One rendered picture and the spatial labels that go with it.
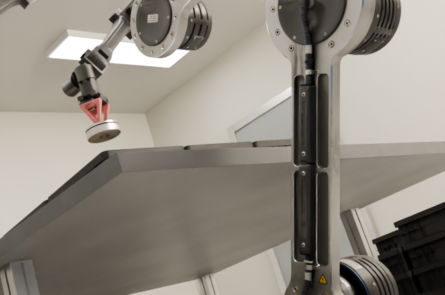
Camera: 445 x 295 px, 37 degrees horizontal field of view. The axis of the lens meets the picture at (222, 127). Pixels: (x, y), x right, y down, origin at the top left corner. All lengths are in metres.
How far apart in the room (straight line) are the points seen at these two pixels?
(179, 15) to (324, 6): 0.46
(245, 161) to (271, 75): 4.35
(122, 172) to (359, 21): 0.51
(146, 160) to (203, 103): 5.10
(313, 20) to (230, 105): 4.78
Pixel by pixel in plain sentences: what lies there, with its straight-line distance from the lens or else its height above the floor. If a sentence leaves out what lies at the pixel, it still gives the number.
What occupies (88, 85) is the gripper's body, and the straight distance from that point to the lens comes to 2.08.
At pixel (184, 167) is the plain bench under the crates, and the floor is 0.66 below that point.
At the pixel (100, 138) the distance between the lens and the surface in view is 2.06.
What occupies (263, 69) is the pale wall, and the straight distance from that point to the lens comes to 5.83.
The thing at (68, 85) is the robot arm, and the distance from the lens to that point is 2.15.
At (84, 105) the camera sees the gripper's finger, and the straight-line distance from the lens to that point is 2.04.
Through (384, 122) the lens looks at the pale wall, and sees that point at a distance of 5.09.
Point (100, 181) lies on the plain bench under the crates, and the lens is 1.26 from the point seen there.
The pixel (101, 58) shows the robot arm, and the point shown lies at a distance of 2.16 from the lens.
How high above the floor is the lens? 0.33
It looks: 17 degrees up
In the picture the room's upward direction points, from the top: 18 degrees counter-clockwise
